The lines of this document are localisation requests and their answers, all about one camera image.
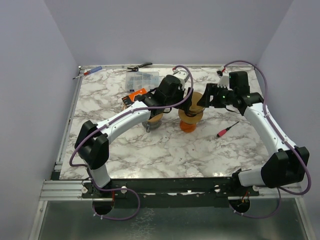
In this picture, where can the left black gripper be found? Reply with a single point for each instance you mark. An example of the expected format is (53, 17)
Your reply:
(186, 99)

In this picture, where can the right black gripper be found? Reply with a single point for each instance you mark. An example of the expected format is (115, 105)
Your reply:
(213, 94)

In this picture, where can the grey glass dripper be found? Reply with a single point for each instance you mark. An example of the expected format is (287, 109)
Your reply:
(194, 110)

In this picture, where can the brown paper coffee filter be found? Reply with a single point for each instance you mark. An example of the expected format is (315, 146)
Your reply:
(196, 96)

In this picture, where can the orange coffee filter box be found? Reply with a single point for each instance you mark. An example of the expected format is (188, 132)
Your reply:
(132, 97)

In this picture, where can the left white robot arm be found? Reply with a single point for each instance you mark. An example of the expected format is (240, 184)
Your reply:
(94, 139)

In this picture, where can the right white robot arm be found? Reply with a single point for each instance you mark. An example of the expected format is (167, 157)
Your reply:
(287, 161)

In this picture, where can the orange glass carafe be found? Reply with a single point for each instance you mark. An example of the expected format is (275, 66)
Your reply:
(187, 127)

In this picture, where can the clear plastic screw organizer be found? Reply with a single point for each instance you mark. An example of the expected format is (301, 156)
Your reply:
(135, 81)

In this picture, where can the black pliers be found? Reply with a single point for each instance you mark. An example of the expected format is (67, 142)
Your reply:
(137, 67)

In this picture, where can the red blue screwdriver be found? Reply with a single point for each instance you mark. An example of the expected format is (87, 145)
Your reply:
(89, 72)

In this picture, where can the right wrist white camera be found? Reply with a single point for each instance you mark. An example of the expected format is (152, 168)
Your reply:
(224, 79)

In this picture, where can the wrist white camera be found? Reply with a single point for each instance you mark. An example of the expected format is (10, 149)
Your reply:
(224, 79)
(182, 75)

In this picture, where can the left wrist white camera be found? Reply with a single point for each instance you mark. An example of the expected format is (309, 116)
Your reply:
(182, 75)

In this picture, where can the pink handled tool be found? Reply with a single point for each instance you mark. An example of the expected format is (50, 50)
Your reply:
(224, 131)

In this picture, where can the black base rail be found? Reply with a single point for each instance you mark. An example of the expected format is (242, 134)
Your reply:
(153, 192)

